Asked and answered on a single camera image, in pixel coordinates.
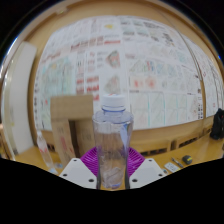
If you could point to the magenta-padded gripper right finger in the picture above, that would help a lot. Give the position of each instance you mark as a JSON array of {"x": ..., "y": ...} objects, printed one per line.
[{"x": 148, "y": 170}]

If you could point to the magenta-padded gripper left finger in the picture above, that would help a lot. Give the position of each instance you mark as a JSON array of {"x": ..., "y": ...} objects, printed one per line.
[{"x": 76, "y": 170}]

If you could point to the clear white-capped plastic bottle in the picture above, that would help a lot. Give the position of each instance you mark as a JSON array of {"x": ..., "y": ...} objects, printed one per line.
[{"x": 112, "y": 140}]

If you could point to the dark pen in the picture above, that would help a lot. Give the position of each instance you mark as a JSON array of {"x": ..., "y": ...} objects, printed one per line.
[{"x": 177, "y": 162}]

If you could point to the dark tape measure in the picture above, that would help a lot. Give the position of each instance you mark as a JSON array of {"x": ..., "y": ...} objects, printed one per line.
[{"x": 187, "y": 159}]

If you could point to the brown cardboard box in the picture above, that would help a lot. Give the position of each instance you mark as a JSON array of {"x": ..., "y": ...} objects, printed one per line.
[{"x": 71, "y": 110}]

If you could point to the black bag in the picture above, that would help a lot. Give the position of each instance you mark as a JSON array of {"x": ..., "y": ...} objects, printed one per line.
[{"x": 218, "y": 125}]

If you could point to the large map wall poster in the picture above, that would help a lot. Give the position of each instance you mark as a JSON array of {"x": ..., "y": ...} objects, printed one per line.
[{"x": 133, "y": 66}]

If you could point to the printed drawings wall poster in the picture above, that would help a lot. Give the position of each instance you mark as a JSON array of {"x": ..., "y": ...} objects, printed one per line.
[{"x": 208, "y": 83}]

